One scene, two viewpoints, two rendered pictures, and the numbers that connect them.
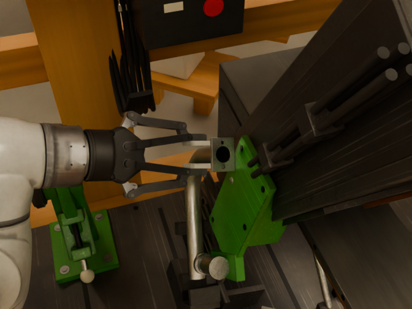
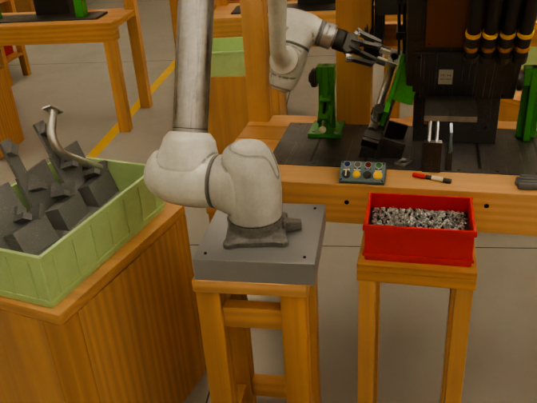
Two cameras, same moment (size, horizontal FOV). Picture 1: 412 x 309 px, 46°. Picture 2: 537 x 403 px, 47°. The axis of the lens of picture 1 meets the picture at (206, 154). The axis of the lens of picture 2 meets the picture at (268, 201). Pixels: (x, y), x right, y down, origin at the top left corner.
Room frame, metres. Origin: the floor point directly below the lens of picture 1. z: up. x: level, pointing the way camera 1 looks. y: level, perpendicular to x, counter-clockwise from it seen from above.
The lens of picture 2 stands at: (-1.53, -0.83, 1.83)
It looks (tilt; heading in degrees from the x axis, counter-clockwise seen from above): 28 degrees down; 34
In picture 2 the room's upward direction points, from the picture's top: 4 degrees counter-clockwise
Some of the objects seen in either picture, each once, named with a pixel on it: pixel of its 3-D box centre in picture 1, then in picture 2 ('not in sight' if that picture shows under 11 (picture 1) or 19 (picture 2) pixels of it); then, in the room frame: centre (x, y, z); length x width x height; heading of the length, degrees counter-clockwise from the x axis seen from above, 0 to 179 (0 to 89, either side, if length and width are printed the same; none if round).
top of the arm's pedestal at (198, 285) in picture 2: not in sight; (258, 257); (-0.26, 0.07, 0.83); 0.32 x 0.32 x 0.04; 22
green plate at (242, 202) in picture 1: (255, 200); (404, 80); (0.49, -0.08, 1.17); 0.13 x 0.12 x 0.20; 108
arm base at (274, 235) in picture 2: not in sight; (262, 222); (-0.25, 0.05, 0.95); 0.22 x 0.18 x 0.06; 121
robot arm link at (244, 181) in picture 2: not in sight; (248, 179); (-0.26, 0.08, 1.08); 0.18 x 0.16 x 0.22; 104
